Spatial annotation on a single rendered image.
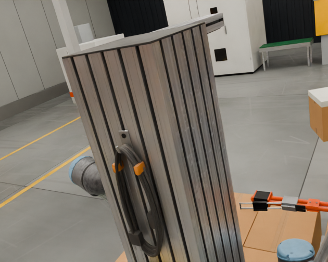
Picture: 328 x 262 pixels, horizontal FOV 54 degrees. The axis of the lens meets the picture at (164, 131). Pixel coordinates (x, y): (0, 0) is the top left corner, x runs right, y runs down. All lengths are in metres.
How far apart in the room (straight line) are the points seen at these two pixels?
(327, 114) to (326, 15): 5.64
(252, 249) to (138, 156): 1.65
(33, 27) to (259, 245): 11.27
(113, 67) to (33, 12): 12.06
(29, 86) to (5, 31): 1.84
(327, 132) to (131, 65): 2.84
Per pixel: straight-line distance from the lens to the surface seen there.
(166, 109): 0.64
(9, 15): 12.14
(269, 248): 2.29
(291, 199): 1.73
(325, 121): 3.31
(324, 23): 8.77
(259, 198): 1.73
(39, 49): 12.51
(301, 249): 1.20
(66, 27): 4.56
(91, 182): 1.14
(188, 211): 0.74
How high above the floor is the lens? 2.08
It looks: 20 degrees down
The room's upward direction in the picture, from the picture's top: 13 degrees counter-clockwise
